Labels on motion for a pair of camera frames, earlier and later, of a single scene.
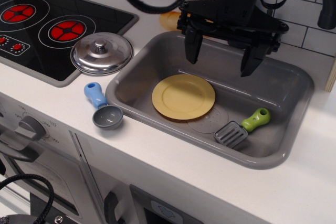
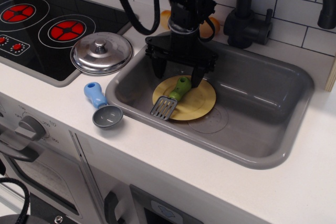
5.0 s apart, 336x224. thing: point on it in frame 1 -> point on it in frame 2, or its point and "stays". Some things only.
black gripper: [232, 16] -> [184, 47]
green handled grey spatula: [232, 133] -> [165, 106]
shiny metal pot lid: [101, 53] stays
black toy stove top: [39, 27] stays
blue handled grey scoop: [106, 117] stays
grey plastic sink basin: [144, 59] stays
